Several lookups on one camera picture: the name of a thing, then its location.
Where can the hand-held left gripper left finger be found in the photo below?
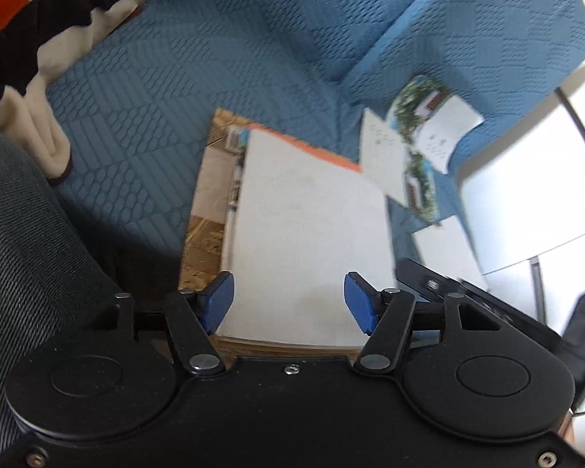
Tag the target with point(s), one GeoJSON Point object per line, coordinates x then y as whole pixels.
{"type": "Point", "coordinates": [217, 302]}

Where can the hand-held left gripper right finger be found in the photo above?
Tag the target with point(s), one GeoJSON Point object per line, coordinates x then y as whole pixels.
{"type": "Point", "coordinates": [360, 302]}

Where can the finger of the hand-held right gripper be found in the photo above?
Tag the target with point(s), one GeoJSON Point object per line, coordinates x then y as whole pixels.
{"type": "Point", "coordinates": [429, 280]}

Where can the orange and white book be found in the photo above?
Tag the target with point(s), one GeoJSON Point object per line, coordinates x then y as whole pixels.
{"type": "Point", "coordinates": [312, 234]}

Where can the tan patterned book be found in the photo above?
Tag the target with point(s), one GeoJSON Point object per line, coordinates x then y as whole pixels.
{"type": "Point", "coordinates": [207, 190]}

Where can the blue textured seat cushion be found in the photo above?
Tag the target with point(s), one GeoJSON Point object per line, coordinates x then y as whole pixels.
{"type": "Point", "coordinates": [200, 58]}
{"type": "Point", "coordinates": [492, 34]}

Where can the grey metal chair frame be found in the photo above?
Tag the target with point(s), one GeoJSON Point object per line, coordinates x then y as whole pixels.
{"type": "Point", "coordinates": [580, 126]}

